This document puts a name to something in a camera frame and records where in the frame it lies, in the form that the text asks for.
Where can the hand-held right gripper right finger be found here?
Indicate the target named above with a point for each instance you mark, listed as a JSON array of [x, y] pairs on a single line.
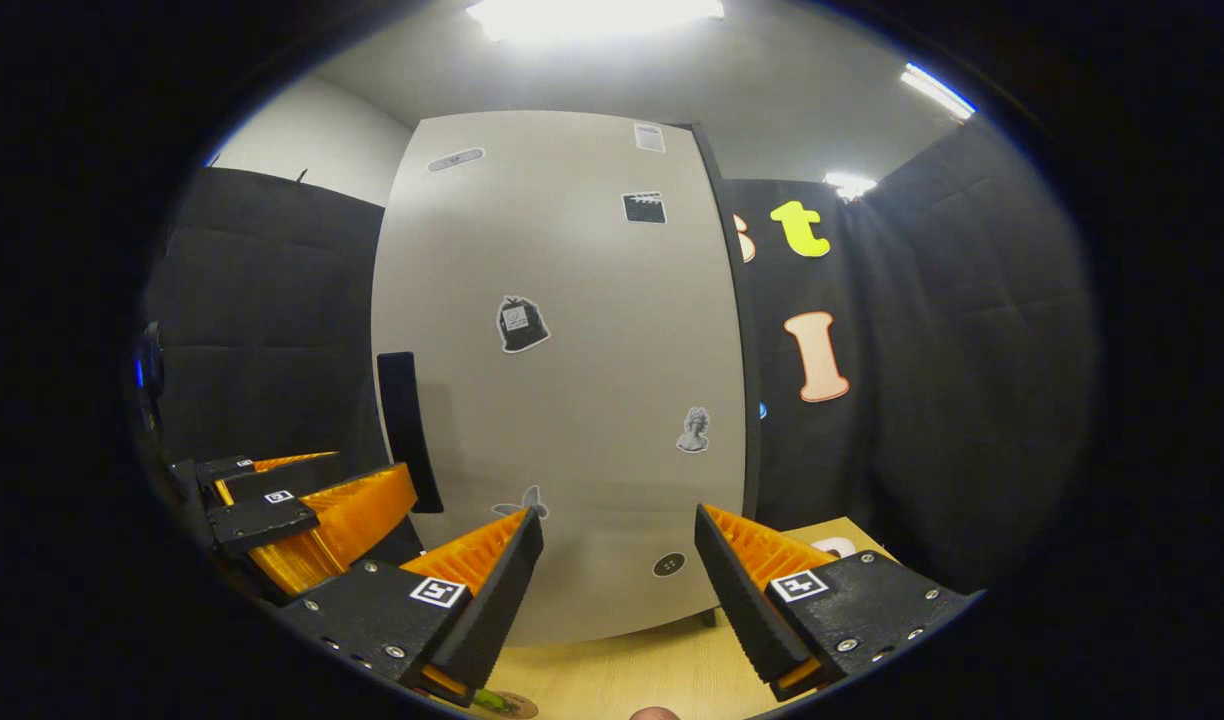
[[742, 610]]

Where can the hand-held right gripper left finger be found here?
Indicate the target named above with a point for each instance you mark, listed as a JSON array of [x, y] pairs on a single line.
[[492, 610]]

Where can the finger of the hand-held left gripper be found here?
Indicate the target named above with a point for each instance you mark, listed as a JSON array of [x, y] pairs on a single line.
[[262, 522], [292, 477]]

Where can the green label plastic bottle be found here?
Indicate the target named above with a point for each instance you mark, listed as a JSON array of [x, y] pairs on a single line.
[[490, 700]]

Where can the round brown coaster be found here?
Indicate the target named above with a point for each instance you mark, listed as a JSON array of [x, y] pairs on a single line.
[[520, 708]]

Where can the white cabinet door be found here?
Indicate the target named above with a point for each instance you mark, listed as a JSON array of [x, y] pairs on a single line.
[[592, 400]]

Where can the white plush slipper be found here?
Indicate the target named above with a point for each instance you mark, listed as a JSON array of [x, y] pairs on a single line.
[[834, 547]]

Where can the ceiling light panel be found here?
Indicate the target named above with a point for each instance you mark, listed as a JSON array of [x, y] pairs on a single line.
[[850, 185], [937, 90], [592, 18]]

